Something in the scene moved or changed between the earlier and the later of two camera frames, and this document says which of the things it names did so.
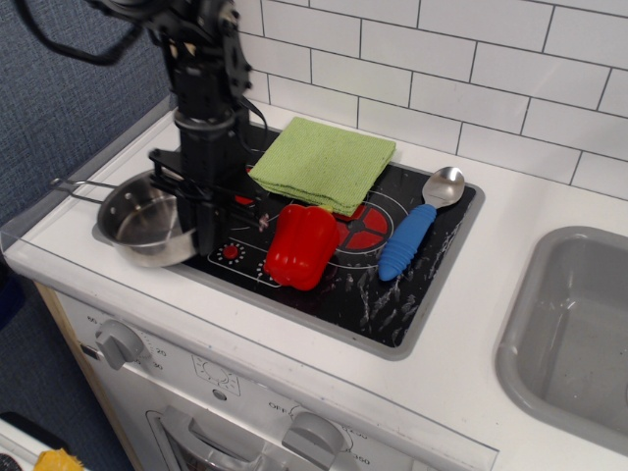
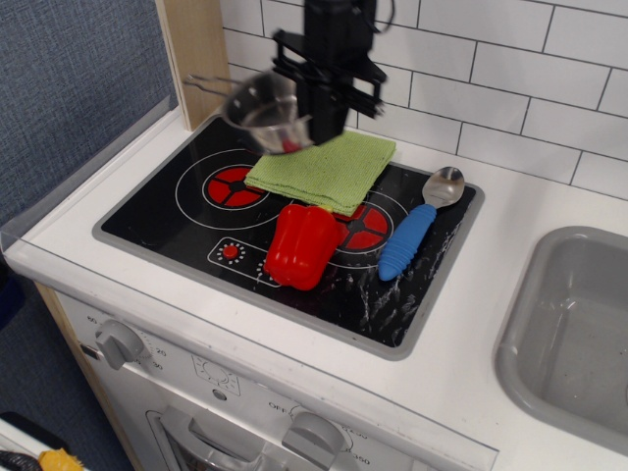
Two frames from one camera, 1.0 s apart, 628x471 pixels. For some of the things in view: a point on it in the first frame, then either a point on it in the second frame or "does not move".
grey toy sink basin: x=562 y=344 does not move
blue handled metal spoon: x=441 y=187 does not move
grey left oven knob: x=118 y=343 does not move
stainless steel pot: x=138 y=220 to x=263 y=109
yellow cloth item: x=57 y=460 does not move
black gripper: x=211 y=165 to x=339 y=40
